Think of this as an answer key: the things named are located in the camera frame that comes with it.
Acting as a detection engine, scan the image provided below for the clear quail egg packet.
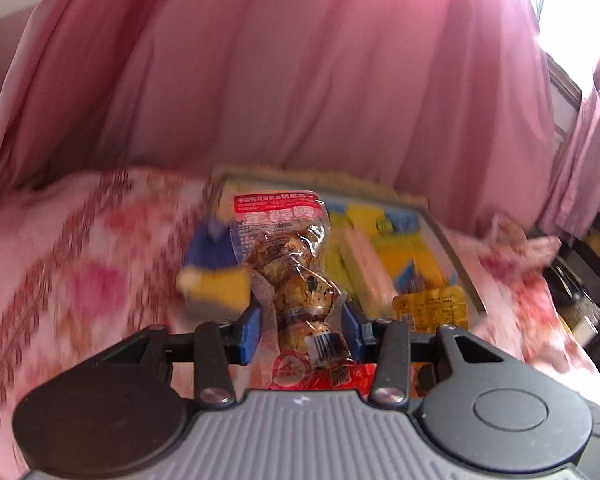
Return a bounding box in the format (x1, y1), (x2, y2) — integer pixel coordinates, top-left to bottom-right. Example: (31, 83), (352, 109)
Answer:
(230, 192), (378, 392)

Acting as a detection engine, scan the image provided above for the pink floral bedsheet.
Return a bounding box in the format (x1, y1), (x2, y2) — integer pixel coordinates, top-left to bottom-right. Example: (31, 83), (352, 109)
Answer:
(0, 167), (600, 480)

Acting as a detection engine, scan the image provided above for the grey tray with cartoon print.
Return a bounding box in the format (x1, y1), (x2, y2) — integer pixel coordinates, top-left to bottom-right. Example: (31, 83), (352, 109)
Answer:
(177, 167), (487, 335)

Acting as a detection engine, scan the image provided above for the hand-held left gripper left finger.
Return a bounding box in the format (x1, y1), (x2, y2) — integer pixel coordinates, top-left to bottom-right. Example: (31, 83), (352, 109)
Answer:
(97, 305), (263, 409)

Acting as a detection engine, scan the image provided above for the orange-yellow snack packet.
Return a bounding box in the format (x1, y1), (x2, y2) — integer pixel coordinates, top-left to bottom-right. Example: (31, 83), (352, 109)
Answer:
(392, 284), (470, 335)

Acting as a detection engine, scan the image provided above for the rice cracker bar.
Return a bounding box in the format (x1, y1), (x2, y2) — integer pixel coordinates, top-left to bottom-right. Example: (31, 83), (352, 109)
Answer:
(341, 227), (400, 313)

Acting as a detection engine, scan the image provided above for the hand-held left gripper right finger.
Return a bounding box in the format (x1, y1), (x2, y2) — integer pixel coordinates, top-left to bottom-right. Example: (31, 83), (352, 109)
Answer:
(341, 302), (533, 407)

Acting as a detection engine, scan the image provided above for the window frame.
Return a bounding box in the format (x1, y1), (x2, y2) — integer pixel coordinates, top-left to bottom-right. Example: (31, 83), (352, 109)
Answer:
(544, 54), (584, 133)

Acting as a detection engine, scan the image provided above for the dark furniture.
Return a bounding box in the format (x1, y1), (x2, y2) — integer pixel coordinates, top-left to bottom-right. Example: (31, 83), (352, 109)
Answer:
(547, 200), (600, 356)

